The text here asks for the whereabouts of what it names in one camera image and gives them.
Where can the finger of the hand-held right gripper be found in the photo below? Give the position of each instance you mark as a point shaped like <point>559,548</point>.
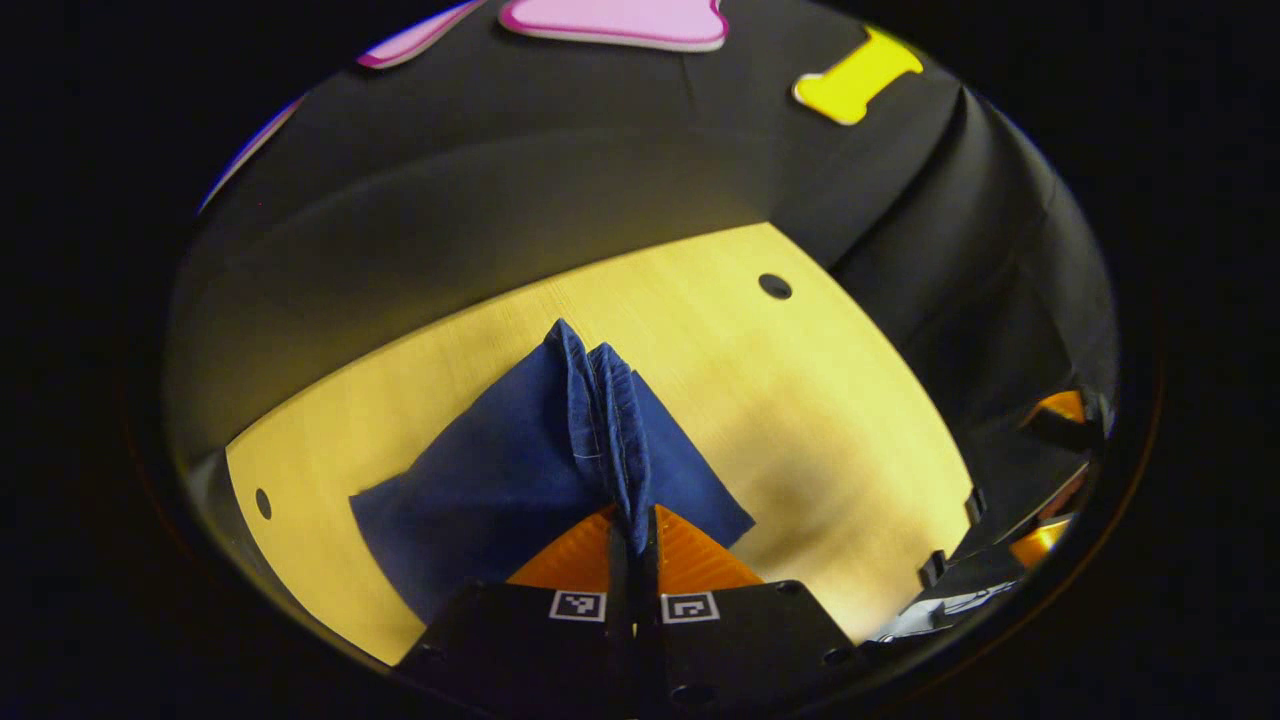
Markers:
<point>1040,540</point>
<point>1065,408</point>

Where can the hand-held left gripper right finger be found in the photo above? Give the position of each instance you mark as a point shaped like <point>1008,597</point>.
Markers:
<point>760,650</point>

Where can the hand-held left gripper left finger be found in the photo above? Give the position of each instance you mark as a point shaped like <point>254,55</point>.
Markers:
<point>520,650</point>

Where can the blue denim jeans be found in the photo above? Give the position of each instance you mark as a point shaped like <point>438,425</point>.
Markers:
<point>500,480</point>

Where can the black table edge bracket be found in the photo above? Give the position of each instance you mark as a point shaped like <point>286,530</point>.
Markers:
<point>932,570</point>
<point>975,505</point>

